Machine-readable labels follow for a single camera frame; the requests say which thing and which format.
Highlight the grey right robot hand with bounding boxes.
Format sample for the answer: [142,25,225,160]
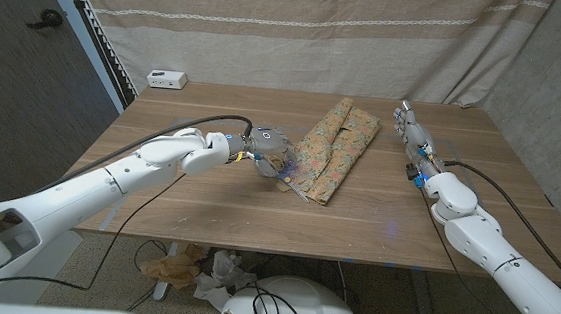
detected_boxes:
[388,99,447,178]

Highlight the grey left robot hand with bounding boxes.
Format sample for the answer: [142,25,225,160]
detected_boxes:
[226,123,300,181]

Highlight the grey yellow handled scissors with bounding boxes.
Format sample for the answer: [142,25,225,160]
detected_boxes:
[256,153,315,204]

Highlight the floral tan wrapping paper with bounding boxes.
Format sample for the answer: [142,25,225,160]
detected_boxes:
[276,92,384,211]

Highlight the crumpled white paper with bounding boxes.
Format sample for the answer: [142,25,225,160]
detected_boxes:
[191,248,262,314]

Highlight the crumpled brown paper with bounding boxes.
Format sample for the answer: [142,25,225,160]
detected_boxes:
[138,240,209,292]

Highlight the beige striped cloth backdrop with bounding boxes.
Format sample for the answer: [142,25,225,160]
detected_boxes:
[57,0,558,127]

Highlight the white power strip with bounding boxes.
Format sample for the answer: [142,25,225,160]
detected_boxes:
[146,68,190,92]

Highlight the grey table leg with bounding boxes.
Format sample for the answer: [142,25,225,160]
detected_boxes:
[406,270,443,314]

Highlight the white robot torso base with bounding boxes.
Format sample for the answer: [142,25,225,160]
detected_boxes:
[216,270,366,314]

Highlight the white table leg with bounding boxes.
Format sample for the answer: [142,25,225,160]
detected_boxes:
[152,241,180,304]

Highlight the black zigzag edge trim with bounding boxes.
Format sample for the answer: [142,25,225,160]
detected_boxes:
[43,0,146,110]

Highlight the dark wooden door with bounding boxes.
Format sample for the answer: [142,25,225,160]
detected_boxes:
[0,0,129,215]

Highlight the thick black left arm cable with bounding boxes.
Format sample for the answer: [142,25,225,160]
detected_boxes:
[31,99,255,211]

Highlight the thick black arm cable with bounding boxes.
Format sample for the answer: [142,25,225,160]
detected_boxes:
[31,99,255,211]
[433,159,561,300]

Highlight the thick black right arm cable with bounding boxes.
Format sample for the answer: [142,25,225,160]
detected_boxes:
[433,159,561,300]

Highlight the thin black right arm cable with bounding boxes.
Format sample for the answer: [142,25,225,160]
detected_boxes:
[408,187,561,314]

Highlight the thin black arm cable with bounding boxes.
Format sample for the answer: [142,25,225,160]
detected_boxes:
[0,158,188,303]
[408,187,561,314]

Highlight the black torso cables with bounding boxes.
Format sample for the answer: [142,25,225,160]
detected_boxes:
[245,284,312,314]

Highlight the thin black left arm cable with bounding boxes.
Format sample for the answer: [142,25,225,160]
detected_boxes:
[0,158,188,303]

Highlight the black door handle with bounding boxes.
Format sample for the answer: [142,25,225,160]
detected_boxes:
[24,7,65,33]

